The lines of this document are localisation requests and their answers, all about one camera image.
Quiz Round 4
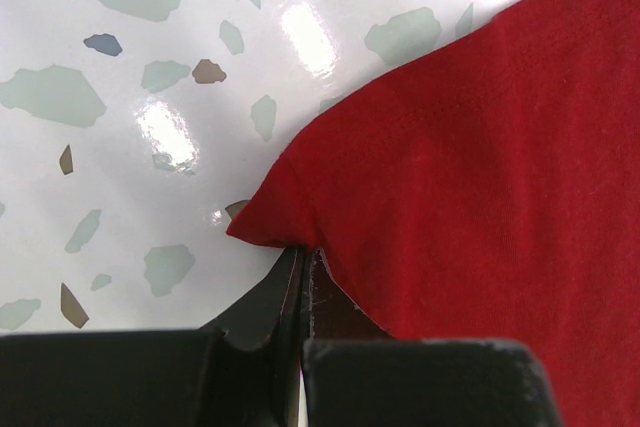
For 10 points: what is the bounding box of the dark red t shirt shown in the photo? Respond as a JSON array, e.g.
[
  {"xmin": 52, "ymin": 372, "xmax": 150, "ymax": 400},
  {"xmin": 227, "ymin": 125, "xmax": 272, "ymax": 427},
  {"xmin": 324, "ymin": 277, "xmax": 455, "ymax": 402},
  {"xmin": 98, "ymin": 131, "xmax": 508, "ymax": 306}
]
[{"xmin": 228, "ymin": 0, "xmax": 639, "ymax": 426}]

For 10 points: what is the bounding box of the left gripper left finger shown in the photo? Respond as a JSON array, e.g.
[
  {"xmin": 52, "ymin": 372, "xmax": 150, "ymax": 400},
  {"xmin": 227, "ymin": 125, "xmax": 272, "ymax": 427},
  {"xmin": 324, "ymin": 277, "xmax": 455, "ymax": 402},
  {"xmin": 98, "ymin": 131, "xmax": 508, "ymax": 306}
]
[{"xmin": 1, "ymin": 248, "xmax": 303, "ymax": 426}]

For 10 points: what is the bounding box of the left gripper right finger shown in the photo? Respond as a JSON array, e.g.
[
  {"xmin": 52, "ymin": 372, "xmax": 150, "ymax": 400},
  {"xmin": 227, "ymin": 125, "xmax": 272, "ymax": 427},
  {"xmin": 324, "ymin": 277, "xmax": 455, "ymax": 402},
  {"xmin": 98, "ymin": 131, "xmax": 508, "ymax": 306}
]
[{"xmin": 302, "ymin": 251, "xmax": 563, "ymax": 426}]

